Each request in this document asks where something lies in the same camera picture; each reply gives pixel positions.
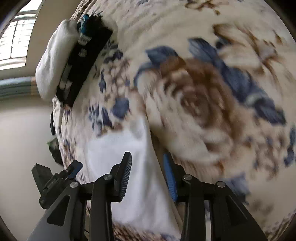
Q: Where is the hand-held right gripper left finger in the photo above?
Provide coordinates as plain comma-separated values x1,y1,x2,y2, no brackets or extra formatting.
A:
26,152,133,241

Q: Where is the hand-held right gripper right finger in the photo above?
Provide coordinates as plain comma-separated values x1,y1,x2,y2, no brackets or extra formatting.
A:
163,153,270,241

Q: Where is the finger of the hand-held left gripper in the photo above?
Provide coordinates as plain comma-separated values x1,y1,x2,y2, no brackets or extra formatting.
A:
68,160,83,179

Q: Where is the white t-shirt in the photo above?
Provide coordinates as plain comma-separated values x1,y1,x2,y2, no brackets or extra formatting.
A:
82,118,184,240

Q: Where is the black clothes pile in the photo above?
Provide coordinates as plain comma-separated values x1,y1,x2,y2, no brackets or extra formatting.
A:
47,138,63,165

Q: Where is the dark cloth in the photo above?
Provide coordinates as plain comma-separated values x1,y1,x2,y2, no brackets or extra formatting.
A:
50,110,57,136

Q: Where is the floral bed blanket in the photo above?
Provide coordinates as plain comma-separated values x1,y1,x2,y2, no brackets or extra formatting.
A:
51,0,296,241

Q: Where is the grey-green curtain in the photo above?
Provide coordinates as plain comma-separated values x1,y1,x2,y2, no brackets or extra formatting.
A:
0,76,40,100

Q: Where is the folded white garment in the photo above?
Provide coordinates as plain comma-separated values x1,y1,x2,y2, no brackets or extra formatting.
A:
35,19,80,100

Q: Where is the barred window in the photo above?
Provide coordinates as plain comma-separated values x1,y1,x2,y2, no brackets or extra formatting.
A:
0,0,45,68

